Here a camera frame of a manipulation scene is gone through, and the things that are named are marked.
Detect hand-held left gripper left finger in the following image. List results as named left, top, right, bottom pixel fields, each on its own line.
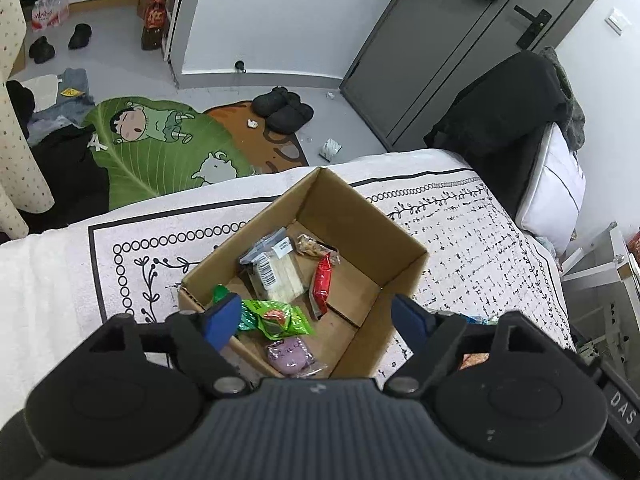
left=75, top=292, right=256, bottom=397

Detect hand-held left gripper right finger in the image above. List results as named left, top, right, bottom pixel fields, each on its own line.
left=384, top=294, right=596, bottom=397

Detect dark green snack packet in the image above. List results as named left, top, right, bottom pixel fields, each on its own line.
left=212, top=284, right=257, bottom=332

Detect bright green snack packet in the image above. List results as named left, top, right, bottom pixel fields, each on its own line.
left=242, top=299, right=317, bottom=339

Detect white sandwich packet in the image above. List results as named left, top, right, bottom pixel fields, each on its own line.
left=239, top=227, right=311, bottom=303

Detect purple snack packet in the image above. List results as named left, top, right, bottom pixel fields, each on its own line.
left=266, top=337, right=328, bottom=378

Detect red snack packet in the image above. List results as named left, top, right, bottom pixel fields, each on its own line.
left=309, top=252, right=335, bottom=318

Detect cardboard box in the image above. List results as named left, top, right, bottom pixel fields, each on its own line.
left=177, top=166, right=431, bottom=381

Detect clear nut snack packet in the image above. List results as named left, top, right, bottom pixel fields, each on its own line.
left=295, top=233, right=341, bottom=266

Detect printed blanket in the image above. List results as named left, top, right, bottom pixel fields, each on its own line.
left=87, top=167, right=576, bottom=376

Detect white desk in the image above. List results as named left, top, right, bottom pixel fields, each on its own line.
left=560, top=220, right=640, bottom=361

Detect green cartoon rug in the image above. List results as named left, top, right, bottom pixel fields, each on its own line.
left=82, top=96, right=256, bottom=211

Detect brown cartoon rug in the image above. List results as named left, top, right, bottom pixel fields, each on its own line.
left=205, top=100, right=311, bottom=176

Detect white laptop bag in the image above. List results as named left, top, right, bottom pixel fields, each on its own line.
left=515, top=122, right=587, bottom=256

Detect black slipper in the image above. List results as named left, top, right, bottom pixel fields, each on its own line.
left=251, top=86, right=301, bottom=118
left=265, top=101, right=315, bottom=135

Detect black clothing pile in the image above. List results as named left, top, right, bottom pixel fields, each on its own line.
left=7, top=80, right=111, bottom=231

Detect black jacket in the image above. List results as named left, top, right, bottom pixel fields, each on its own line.
left=424, top=50, right=571, bottom=221

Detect grey door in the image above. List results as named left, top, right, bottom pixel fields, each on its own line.
left=340, top=0, right=621, bottom=153

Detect grey hoodie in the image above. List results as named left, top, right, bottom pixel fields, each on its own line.
left=537, top=46, right=586, bottom=151

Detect blue jeans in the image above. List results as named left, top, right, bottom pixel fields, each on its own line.
left=27, top=67, right=98, bottom=146

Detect dotted cloth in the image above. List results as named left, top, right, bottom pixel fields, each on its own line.
left=0, top=0, right=55, bottom=241

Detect white rack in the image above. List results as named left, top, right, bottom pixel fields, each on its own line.
left=161, top=0, right=193, bottom=78

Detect white folded cloth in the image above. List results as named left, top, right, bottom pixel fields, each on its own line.
left=20, top=74, right=61, bottom=111

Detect black shoe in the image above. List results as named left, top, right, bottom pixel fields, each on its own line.
left=28, top=36, right=57, bottom=64
left=67, top=23, right=94, bottom=51

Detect pack of water bottles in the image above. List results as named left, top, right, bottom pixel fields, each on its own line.
left=31, top=0, right=71, bottom=32

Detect black door handle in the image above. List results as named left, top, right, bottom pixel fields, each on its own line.
left=514, top=5, right=552, bottom=47

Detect white light switch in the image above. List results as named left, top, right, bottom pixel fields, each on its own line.
left=605, top=7, right=632, bottom=35

